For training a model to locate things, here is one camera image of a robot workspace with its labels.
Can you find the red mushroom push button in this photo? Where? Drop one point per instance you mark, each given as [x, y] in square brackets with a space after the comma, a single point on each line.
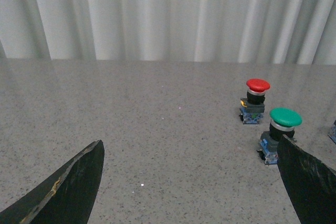
[252, 107]

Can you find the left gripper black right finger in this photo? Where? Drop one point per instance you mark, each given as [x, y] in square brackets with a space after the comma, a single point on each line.
[310, 184]

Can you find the yellow mushroom push button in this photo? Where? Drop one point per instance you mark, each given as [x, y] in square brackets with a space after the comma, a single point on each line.
[332, 132]

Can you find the green mushroom push button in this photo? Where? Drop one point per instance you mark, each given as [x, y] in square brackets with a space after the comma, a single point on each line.
[283, 122]

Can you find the white pleated curtain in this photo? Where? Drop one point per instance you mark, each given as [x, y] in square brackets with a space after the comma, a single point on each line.
[265, 31]

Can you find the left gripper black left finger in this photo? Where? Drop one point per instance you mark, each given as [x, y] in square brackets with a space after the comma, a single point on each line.
[66, 196]

